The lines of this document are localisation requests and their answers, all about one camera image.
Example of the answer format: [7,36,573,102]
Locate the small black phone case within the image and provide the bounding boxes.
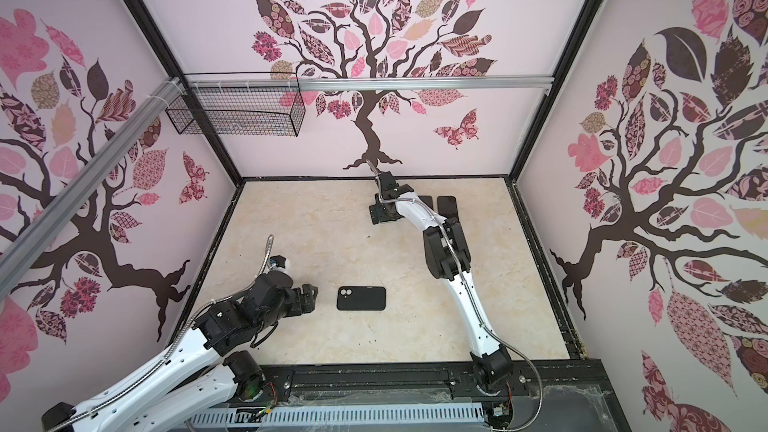
[336,285,386,312]

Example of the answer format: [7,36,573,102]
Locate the pink phone case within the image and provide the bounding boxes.
[419,195,434,209]

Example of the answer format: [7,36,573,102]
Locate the large black phone case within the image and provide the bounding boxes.
[437,196,459,223]

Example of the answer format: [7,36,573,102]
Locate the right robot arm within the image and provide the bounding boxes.
[369,172,514,394]

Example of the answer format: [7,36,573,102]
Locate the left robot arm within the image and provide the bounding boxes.
[41,270,318,431]

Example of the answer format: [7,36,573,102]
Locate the right metal conduit cable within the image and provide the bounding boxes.
[364,158,544,432]

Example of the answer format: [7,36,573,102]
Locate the metal conduit cable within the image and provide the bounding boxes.
[364,158,544,432]
[44,233,276,432]

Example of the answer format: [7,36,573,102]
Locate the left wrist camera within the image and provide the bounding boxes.
[267,255,291,273]

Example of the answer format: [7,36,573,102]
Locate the left metal conduit cable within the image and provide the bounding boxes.
[44,233,276,432]

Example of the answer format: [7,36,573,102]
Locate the black wire basket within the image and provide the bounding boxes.
[165,72,307,137]

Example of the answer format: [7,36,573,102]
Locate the back aluminium rail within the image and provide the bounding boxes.
[187,75,554,92]

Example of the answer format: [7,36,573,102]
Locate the aluminium rail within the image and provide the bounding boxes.
[1,78,183,297]
[187,75,554,92]

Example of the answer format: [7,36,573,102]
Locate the white slotted cable duct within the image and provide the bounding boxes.
[186,403,485,431]

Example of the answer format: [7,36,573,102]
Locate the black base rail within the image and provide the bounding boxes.
[113,359,631,432]

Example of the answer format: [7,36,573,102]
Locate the left aluminium rail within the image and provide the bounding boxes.
[1,78,183,297]

